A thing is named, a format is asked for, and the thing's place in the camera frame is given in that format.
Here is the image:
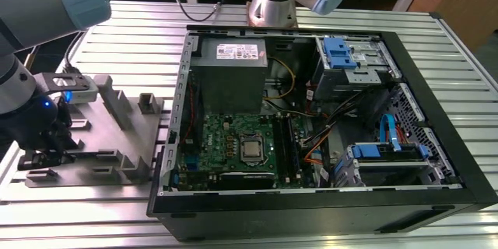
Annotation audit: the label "black RAM slot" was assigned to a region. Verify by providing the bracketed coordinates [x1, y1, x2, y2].
[273, 113, 288, 182]
[281, 113, 294, 180]

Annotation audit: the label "grey parts rack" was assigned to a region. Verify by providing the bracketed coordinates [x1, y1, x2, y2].
[23, 74, 176, 188]

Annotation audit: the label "green Dell motherboard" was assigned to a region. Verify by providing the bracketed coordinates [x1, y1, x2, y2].
[177, 111, 313, 190]

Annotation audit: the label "grey power supply unit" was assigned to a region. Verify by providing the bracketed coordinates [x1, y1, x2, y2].
[190, 37, 270, 113]

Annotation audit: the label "silver CPU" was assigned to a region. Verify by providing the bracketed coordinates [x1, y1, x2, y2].
[242, 141, 266, 158]

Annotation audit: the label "black open PC case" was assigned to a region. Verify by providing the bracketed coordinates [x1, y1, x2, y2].
[146, 24, 498, 243]

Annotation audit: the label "blue disk carrier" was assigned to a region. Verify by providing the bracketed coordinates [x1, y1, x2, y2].
[350, 142, 432, 163]
[322, 36, 360, 69]

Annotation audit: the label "grey metal drive cage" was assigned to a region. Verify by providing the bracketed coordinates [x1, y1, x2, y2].
[314, 36, 402, 101]

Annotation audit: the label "grey metal disk bay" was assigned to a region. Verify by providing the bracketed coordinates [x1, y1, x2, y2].
[334, 155, 441, 187]

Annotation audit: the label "brown wooden cabinet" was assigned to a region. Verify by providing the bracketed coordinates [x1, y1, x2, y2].
[408, 0, 498, 57]

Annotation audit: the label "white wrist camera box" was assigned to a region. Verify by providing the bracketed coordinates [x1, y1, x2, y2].
[58, 76, 98, 104]

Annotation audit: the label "black camera bracket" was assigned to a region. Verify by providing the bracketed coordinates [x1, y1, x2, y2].
[42, 71, 94, 92]

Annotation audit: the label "yellow wire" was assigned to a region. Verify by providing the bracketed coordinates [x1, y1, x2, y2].
[266, 58, 297, 100]

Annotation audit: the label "orange red power wires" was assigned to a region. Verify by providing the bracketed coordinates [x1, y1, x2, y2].
[304, 132, 336, 166]

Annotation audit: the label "black cable bundle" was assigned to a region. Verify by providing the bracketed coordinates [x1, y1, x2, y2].
[302, 87, 374, 145]

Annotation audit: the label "blue flat data cable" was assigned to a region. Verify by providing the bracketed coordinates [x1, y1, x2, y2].
[380, 113, 405, 153]

